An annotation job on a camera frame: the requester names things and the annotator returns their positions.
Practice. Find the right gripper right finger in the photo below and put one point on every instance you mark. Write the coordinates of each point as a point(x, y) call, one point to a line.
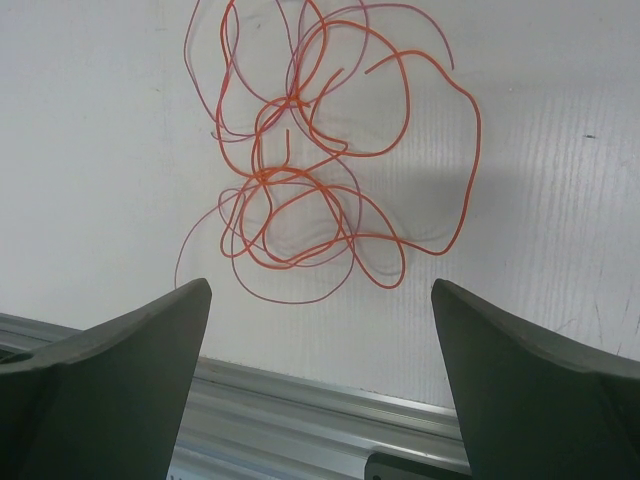
point(531, 403)

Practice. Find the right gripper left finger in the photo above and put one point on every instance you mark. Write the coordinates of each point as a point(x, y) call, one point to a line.
point(107, 402)

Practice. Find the aluminium mounting rail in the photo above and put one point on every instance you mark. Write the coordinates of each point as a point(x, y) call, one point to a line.
point(243, 423)

